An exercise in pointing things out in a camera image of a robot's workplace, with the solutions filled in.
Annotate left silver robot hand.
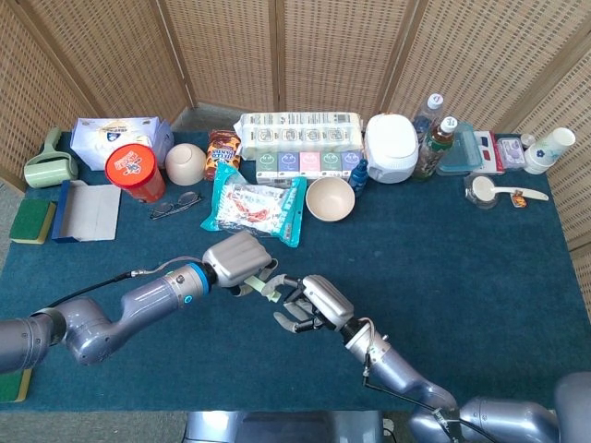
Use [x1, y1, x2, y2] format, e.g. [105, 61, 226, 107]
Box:
[201, 231, 280, 299]

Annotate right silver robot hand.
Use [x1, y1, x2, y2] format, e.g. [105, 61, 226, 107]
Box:
[263, 274, 356, 335]

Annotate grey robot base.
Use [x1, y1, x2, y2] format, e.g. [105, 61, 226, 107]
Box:
[184, 410, 384, 443]

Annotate teal snack bag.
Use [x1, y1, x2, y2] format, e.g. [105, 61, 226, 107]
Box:
[199, 161, 308, 249]

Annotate black eyeglasses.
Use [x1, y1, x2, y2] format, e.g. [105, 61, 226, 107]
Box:
[148, 191, 204, 222]

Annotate green smiley tissue box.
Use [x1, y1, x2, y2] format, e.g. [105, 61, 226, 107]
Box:
[321, 150, 344, 180]
[256, 151, 280, 182]

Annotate upright beige bowl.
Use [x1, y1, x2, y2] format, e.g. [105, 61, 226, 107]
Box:
[306, 176, 356, 223]

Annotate brown cookie bag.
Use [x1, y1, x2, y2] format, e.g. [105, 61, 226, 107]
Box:
[204, 129, 244, 182]

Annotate upturned beige bowl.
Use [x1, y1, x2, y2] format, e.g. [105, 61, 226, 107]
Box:
[164, 142, 208, 186]

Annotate pink smiley tissue box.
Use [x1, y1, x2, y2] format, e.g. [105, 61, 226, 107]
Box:
[299, 151, 324, 181]

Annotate blue spray bottle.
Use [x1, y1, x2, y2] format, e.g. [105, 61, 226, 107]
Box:
[348, 159, 369, 199]

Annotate red lidded can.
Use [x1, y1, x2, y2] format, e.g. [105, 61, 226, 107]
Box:
[104, 143, 166, 204]

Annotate blue table cloth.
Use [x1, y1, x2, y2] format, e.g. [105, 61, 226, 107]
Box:
[0, 131, 578, 413]

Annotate white paper roll multipack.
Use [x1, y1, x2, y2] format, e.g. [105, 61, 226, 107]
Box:
[233, 111, 367, 162]

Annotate blue box white paper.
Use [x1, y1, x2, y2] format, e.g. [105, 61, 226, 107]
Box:
[51, 179, 123, 243]

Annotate white rice cooker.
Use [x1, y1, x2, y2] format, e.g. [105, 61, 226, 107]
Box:
[364, 113, 420, 185]

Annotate white tissue paper pack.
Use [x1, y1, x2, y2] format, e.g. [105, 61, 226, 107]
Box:
[69, 116, 175, 172]

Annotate clear glass bowl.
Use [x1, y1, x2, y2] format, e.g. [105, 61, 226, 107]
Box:
[464, 174, 502, 211]

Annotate green tea bottle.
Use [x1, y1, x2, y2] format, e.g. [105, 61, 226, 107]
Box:
[412, 116, 458, 182]

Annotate beige spoon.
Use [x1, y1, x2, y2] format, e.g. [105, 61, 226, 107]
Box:
[471, 176, 521, 204]

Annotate clear container teal lid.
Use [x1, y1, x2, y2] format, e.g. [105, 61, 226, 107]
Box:
[436, 122, 484, 177]

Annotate green lint roller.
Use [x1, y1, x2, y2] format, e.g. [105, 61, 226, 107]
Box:
[23, 126, 79, 189]

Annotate clear bottle white cap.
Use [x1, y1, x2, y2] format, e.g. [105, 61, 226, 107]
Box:
[412, 93, 446, 139]

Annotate red blue paper glasses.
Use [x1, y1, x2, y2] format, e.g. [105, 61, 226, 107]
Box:
[473, 130, 505, 175]

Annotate wicker folding screen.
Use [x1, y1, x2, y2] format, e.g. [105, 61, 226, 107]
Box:
[0, 0, 591, 253]

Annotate clear purple wipes box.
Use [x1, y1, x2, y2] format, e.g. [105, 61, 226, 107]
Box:
[496, 136, 527, 171]

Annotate floral paper cup stack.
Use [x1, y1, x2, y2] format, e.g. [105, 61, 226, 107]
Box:
[524, 126, 577, 175]

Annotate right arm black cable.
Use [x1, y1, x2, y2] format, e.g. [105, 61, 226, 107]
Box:
[361, 317, 496, 443]

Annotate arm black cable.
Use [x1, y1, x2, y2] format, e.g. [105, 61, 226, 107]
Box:
[361, 317, 496, 443]
[45, 256, 187, 310]

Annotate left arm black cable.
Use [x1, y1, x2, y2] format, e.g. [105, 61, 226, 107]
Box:
[45, 256, 187, 310]

